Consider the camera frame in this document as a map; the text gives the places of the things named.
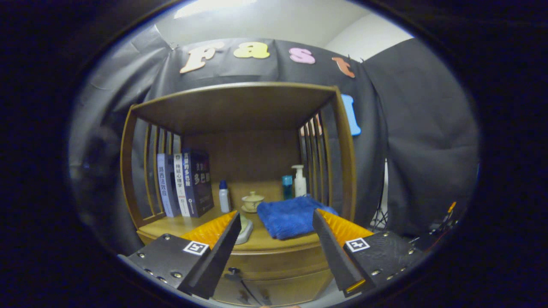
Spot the dark blue book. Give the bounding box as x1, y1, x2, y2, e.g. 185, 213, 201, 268
182, 148, 214, 218

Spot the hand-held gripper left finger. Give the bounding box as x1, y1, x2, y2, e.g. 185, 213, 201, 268
127, 210, 242, 300

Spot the white book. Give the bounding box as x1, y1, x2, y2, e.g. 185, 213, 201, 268
173, 153, 191, 217

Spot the pale lavender book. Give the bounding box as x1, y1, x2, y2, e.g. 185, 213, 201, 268
156, 153, 181, 218

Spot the black light stand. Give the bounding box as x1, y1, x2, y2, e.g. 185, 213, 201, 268
369, 201, 388, 232

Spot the white bottle with blue cap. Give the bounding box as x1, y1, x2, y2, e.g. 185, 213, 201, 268
219, 180, 232, 213

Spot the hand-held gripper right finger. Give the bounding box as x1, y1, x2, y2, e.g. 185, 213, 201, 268
312, 208, 425, 299

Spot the folded blue towel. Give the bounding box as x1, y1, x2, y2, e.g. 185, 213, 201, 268
256, 195, 339, 240

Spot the wooden drawer with black knob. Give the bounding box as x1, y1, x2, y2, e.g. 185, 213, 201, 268
137, 231, 335, 285

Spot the wooden countertop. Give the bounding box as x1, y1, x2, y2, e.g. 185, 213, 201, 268
136, 182, 343, 256

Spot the wooden cabinet door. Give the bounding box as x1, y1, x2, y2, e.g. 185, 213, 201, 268
253, 269, 334, 307
212, 280, 257, 307

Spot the wooden cabinet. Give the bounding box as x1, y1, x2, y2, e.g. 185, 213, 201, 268
120, 81, 358, 307

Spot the white pump bottle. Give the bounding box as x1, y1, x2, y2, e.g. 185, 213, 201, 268
292, 165, 307, 198

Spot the black backdrop cloth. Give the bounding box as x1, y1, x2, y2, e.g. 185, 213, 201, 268
68, 26, 480, 257

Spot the beige lidded teacup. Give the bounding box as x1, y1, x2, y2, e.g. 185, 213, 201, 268
241, 191, 265, 213

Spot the cream handled white brush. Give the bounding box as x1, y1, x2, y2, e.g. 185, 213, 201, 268
234, 213, 254, 245

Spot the black and orange tool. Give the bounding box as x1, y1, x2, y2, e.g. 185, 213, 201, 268
430, 201, 458, 234

